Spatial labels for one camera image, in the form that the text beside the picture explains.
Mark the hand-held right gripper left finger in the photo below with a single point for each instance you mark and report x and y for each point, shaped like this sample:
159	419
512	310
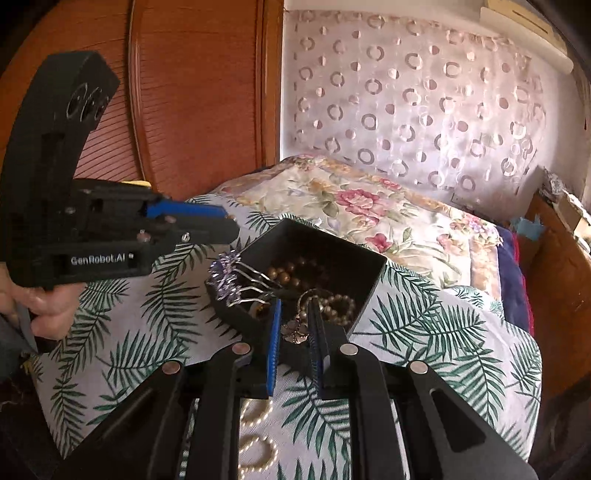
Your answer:
274	350

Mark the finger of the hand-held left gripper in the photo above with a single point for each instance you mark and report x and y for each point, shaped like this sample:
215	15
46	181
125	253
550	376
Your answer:
203	230
184	210

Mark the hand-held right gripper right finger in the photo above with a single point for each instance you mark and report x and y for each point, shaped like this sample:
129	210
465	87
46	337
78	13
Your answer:
317	355

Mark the bronze flower pendant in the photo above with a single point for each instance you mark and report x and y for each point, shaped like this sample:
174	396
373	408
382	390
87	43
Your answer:
294	331

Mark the purple flower hair comb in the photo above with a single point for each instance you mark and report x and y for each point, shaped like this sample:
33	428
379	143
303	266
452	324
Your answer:
221	277

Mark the black square box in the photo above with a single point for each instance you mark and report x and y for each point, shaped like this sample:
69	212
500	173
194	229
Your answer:
300	237

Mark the person's left hand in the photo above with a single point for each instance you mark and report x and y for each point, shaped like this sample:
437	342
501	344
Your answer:
51	307

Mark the leaf print tablecloth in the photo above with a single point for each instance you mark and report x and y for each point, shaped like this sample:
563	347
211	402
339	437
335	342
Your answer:
415	332

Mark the wooden wardrobe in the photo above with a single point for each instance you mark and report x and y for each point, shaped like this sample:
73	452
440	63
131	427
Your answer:
194	92

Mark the floral blanket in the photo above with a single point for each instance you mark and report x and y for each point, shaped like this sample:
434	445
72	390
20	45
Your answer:
351	198

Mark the dark blue blanket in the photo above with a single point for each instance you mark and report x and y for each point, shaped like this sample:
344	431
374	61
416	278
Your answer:
515	277

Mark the blue paper bag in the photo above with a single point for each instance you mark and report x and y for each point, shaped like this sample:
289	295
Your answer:
527	227

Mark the wooden cabinet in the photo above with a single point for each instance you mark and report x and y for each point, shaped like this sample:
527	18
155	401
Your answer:
558	300

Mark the circle pattern curtain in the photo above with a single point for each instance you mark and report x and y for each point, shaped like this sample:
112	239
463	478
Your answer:
415	92

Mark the patterned crumpled cloth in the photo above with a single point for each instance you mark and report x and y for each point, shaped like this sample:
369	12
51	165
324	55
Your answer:
554	182

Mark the cardboard box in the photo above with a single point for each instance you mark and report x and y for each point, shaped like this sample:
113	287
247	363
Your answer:
575	212

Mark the wall air conditioner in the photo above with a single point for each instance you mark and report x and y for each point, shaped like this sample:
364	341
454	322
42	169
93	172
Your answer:
521	32

